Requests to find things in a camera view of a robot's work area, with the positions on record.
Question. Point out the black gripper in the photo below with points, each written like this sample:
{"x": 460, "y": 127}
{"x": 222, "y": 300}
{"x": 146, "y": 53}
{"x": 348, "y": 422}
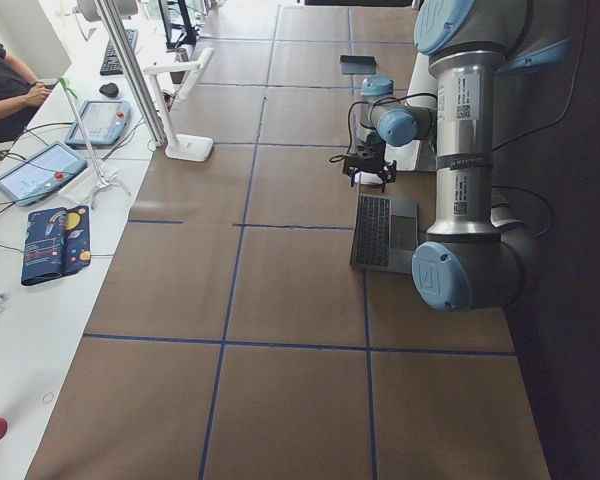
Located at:
{"x": 369, "y": 156}

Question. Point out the grey laptop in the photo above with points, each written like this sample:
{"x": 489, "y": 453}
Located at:
{"x": 385, "y": 235}

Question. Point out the dark grey mouse pad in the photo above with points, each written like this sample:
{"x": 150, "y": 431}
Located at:
{"x": 357, "y": 65}

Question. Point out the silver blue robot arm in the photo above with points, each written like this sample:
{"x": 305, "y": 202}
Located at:
{"x": 475, "y": 254}

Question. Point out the white desk lamp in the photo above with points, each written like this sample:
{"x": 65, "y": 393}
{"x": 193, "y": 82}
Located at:
{"x": 180, "y": 145}

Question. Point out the black computer mouse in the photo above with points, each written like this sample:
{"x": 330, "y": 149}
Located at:
{"x": 109, "y": 90}

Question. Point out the black monitor stand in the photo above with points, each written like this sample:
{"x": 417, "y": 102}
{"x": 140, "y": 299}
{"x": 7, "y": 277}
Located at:
{"x": 178, "y": 27}

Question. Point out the thin metal rod stand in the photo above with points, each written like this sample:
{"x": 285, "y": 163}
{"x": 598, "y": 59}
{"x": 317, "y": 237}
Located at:
{"x": 103, "y": 180}

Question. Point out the far teach pendant tablet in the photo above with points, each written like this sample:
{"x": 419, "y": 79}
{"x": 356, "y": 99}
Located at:
{"x": 105, "y": 121}

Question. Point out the teach pendant tablet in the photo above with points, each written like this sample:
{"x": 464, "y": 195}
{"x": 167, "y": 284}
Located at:
{"x": 105, "y": 121}
{"x": 42, "y": 174}

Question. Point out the navy space pattern pouch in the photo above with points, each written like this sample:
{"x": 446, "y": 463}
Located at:
{"x": 57, "y": 244}

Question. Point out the near teach pendant tablet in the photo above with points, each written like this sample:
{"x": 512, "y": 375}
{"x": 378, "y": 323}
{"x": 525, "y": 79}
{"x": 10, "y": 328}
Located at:
{"x": 42, "y": 174}

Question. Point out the seated person dark shirt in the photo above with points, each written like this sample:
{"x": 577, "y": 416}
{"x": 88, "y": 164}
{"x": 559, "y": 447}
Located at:
{"x": 21, "y": 95}

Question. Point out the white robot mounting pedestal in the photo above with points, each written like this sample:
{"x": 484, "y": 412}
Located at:
{"x": 419, "y": 155}

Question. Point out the aluminium frame post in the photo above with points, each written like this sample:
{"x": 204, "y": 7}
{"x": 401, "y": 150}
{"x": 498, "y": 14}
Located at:
{"x": 110, "y": 17}

